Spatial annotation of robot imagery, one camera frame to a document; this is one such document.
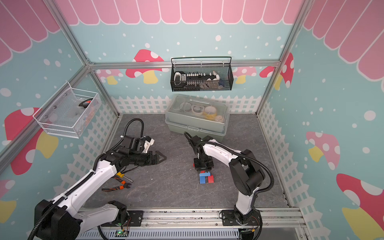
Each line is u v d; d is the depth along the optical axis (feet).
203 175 2.79
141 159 2.25
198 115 3.15
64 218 1.26
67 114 2.49
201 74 2.99
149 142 2.45
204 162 2.43
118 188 2.73
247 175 1.55
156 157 2.29
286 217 2.49
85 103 2.55
